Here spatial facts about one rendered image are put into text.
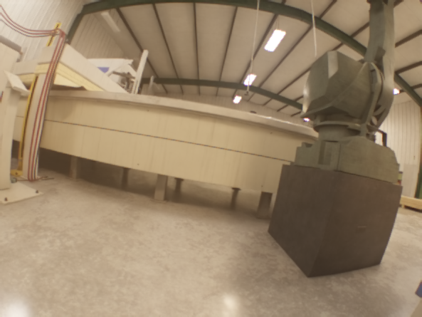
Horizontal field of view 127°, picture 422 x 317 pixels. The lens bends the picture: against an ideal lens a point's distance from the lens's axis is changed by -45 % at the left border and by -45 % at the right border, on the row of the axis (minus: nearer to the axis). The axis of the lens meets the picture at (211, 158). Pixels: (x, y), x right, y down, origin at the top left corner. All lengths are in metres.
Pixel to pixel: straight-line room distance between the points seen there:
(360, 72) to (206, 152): 1.18
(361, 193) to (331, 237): 0.25
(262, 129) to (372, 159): 0.87
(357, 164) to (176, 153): 1.19
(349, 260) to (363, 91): 0.88
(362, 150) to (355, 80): 0.37
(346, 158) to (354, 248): 0.47
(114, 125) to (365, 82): 1.76
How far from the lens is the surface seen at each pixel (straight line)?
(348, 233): 1.00
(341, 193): 0.88
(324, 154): 1.07
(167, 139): 1.47
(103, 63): 5.16
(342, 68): 1.14
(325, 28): 7.73
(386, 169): 1.20
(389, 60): 1.46
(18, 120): 2.60
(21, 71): 2.71
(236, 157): 1.46
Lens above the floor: 0.47
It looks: 1 degrees down
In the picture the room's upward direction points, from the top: 10 degrees clockwise
